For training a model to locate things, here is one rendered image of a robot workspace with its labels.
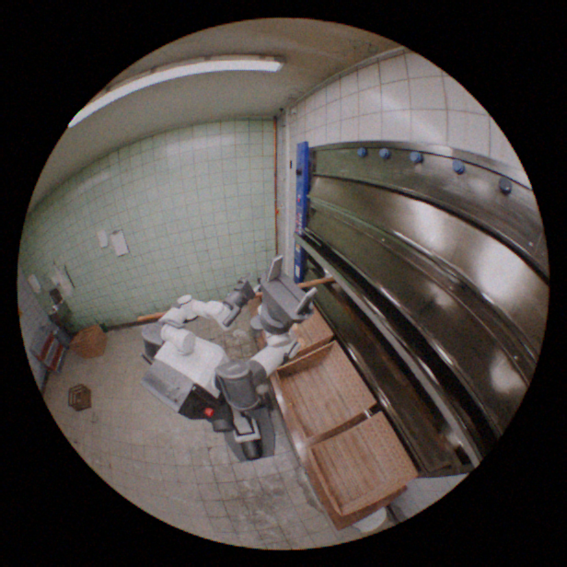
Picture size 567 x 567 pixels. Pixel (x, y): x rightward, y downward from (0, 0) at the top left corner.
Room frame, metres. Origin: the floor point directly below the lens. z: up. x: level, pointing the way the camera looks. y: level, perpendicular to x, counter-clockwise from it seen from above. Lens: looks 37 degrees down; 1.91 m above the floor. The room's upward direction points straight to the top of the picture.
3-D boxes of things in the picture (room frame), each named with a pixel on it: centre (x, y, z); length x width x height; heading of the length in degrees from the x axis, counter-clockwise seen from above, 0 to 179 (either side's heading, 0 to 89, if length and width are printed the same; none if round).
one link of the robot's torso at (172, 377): (0.23, 0.36, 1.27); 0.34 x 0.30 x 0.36; 74
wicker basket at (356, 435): (-0.19, -0.45, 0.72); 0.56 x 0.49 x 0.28; 19
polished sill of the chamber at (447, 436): (0.50, -0.52, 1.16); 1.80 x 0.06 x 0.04; 19
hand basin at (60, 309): (0.66, 4.05, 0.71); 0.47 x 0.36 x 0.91; 109
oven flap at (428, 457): (0.50, -0.50, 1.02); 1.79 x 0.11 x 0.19; 19
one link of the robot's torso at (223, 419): (0.20, 0.33, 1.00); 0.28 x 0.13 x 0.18; 18
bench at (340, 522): (0.51, -0.19, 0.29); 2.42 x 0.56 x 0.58; 19
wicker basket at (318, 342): (0.96, -0.07, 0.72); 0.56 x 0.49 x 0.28; 20
